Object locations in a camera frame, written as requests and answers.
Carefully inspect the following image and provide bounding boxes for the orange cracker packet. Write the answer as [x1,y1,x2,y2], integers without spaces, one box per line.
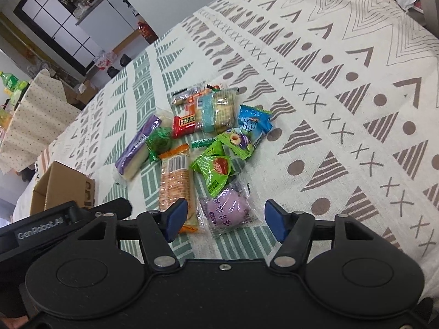
[159,143,199,233]

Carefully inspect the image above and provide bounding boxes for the purple mochi snack packet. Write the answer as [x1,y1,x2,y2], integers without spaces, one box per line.
[199,180,258,239]

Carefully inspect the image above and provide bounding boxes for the red candy bar packet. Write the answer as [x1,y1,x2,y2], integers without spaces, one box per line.
[172,114,202,138]

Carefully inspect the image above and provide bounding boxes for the person's left hand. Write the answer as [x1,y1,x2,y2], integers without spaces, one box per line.
[0,316,29,329]

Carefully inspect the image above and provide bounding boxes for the purple white wafer packet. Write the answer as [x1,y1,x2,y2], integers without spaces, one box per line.
[113,109,173,186]

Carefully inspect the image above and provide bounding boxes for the green date candy packet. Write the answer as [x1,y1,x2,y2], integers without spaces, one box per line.
[190,140,237,198]

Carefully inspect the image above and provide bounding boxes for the brown cardboard box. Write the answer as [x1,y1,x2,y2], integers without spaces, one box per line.
[30,161,95,215]

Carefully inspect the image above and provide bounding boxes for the dark green candy packet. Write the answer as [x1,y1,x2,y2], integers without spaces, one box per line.
[146,126,173,161]

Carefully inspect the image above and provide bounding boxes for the green plum candy packet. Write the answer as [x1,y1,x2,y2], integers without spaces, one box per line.
[216,127,254,160]

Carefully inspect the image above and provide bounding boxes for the blue candy packet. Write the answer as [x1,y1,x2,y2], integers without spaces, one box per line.
[238,105,272,147]

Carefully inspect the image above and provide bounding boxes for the orange snack packet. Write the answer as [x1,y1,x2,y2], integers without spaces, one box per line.
[184,83,227,114]

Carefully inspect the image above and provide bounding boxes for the light blue biscuit packet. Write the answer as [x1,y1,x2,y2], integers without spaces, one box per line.
[195,88,237,134]

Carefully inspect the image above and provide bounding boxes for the clear dark snack packet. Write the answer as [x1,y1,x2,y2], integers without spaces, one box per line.
[170,83,205,106]

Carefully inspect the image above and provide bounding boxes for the small cardboard box on floor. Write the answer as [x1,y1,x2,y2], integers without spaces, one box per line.
[77,80,98,105]

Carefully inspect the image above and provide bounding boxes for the dotted cream tablecloth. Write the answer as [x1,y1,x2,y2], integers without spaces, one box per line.
[1,69,80,174]

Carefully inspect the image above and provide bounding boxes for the black shoe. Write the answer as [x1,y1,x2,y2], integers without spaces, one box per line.
[119,53,132,68]
[106,66,120,79]

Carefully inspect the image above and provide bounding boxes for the patterned white bed blanket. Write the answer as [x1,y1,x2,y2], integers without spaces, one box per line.
[36,0,438,298]

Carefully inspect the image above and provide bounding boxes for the red white plastic bag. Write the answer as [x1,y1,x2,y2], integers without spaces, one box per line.
[93,50,117,70]

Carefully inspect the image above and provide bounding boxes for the red oil bottle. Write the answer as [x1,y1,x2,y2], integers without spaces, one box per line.
[138,21,159,45]

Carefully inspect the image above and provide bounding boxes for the green soda bottle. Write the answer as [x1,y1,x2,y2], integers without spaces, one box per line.
[0,71,19,93]

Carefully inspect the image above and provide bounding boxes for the white cabinet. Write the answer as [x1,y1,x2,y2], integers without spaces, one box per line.
[77,0,138,51]

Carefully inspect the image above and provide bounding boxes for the black framed glass door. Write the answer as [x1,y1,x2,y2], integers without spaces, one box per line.
[14,0,101,76]

